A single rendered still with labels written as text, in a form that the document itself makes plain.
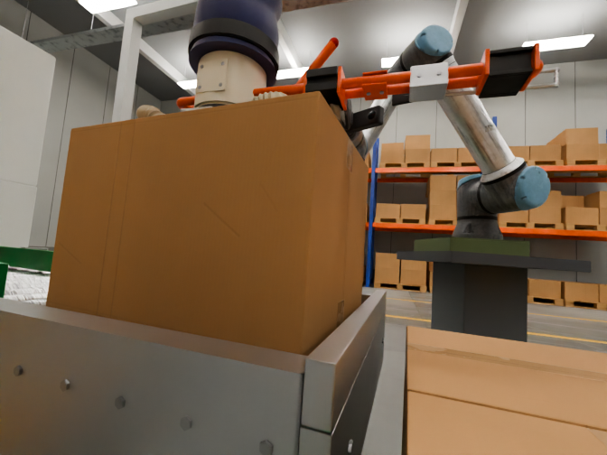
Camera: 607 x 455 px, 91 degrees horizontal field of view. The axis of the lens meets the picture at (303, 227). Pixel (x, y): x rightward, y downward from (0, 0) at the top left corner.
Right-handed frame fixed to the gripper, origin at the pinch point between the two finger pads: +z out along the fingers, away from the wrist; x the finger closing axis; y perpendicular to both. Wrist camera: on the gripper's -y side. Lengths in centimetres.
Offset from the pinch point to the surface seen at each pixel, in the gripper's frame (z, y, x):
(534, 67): 3.5, -35.9, -1.5
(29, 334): 35, 29, -51
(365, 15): -569, 104, 517
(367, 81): 2.8, -7.1, -0.4
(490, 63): 2.6, -29.5, 0.7
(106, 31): -301, 536, 344
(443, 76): 2.7, -21.5, -0.9
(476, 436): 28, -24, -53
